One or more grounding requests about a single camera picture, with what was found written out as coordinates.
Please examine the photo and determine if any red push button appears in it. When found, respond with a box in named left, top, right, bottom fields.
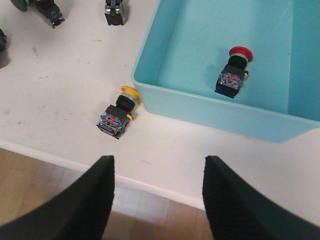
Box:
left=0, top=29, right=10, bottom=68
left=215, top=46, right=253, bottom=99

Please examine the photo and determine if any light blue plastic box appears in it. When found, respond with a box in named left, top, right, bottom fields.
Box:
left=132, top=0, right=320, bottom=142

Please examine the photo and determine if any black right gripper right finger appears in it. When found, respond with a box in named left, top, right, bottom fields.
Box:
left=202, top=155, right=320, bottom=240

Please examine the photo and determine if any green push button centre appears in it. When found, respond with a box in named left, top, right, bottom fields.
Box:
left=11, top=0, right=65, bottom=29

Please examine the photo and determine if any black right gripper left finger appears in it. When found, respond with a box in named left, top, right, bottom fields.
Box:
left=0, top=156, right=115, bottom=240

